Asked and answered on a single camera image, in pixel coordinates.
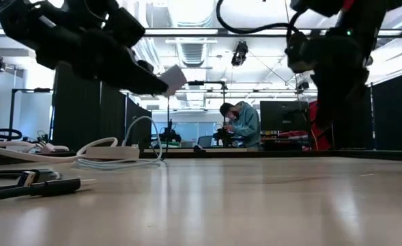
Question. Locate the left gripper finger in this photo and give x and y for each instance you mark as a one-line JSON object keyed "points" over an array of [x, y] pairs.
{"points": [[136, 80]]}

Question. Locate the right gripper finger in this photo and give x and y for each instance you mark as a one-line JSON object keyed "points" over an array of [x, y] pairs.
{"points": [[330, 102]]}

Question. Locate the small white wall charger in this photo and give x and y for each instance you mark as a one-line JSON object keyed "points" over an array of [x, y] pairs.
{"points": [[175, 79]]}

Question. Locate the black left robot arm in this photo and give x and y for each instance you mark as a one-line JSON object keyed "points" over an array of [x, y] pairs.
{"points": [[19, 20]]}

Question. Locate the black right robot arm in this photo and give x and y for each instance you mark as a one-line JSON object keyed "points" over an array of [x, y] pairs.
{"points": [[368, 13]]}

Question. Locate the red storage bin rack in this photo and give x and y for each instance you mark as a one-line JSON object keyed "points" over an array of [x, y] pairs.
{"points": [[323, 140]]}

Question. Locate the black computer monitor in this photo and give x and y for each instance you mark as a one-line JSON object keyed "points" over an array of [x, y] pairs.
{"points": [[282, 116]]}

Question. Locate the black curtain partition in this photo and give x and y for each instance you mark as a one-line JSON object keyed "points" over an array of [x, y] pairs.
{"points": [[395, 112], [84, 116]]}

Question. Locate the black metal stand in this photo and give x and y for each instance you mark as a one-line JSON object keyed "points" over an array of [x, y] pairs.
{"points": [[30, 90]]}

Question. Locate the background robot station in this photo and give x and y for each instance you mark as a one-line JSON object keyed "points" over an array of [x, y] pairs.
{"points": [[169, 136]]}

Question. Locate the person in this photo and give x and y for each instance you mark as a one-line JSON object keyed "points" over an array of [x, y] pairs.
{"points": [[248, 123]]}

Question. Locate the grey office chair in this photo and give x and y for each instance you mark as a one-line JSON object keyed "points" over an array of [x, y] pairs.
{"points": [[204, 141]]}

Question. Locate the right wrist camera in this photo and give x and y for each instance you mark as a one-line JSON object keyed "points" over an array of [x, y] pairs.
{"points": [[299, 51]]}

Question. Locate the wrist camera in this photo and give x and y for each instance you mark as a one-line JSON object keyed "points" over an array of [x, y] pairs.
{"points": [[124, 27], [299, 51]]}

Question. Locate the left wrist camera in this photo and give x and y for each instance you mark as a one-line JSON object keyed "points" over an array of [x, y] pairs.
{"points": [[124, 27]]}

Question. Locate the black aluminium table frame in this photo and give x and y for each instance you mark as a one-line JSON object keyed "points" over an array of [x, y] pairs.
{"points": [[289, 154]]}

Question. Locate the black clamp bracket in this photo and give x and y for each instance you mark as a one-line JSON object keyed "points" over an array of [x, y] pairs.
{"points": [[199, 148]]}

